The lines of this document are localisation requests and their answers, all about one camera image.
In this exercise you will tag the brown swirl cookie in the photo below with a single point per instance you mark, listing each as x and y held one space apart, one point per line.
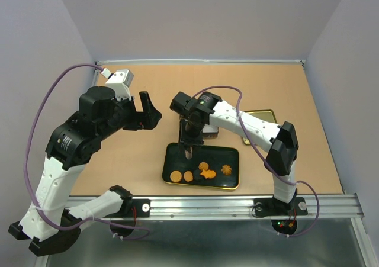
204 166

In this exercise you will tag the small brown cookie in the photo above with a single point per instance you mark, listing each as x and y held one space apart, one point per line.
188 176

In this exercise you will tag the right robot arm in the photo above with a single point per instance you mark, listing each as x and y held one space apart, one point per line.
278 141

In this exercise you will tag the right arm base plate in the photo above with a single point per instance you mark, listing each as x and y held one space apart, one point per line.
271 207

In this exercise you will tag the square cookie tin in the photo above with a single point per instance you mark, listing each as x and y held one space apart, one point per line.
184 135

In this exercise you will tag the black sandwich cookie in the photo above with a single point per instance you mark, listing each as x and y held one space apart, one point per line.
197 175

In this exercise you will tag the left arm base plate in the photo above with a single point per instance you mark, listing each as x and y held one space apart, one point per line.
140 205

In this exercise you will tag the gold tin lid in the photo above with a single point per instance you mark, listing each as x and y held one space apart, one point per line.
265 114

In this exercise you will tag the metal tongs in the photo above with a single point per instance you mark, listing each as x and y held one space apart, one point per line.
188 152

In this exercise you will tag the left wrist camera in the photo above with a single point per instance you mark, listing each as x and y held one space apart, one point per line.
119 82

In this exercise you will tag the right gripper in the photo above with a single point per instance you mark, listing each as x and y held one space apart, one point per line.
191 142

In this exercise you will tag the aluminium front rail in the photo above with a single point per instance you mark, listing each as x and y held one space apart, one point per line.
239 207

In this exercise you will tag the orange fish cookie lower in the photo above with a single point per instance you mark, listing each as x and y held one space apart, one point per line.
208 174

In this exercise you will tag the flower swirl cookie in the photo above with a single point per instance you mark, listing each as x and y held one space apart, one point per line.
226 170

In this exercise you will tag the round waffle cookie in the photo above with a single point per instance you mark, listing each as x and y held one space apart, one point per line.
175 176

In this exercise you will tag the white paper cup bottom-right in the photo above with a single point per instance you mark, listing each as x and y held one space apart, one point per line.
210 129

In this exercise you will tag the black serving tray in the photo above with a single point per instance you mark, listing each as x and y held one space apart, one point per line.
210 166

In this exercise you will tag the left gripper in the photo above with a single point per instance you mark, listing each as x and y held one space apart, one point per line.
148 119

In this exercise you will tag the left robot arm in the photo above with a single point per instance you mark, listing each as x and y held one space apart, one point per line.
52 227

